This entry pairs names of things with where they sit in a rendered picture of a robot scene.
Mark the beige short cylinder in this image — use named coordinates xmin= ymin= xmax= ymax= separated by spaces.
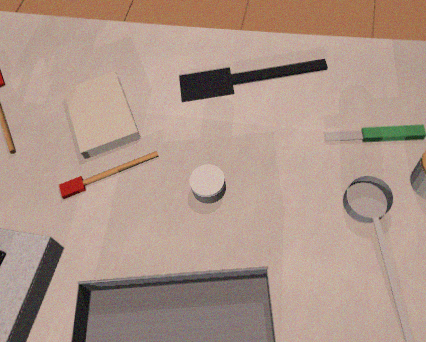
xmin=190 ymin=164 xmax=226 ymax=204

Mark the grey cylinder with orange top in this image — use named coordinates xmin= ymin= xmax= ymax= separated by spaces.
xmin=410 ymin=151 xmax=426 ymax=199

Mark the beige flat rectangular board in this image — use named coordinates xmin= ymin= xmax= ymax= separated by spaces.
xmin=63 ymin=71 xmax=141 ymax=159

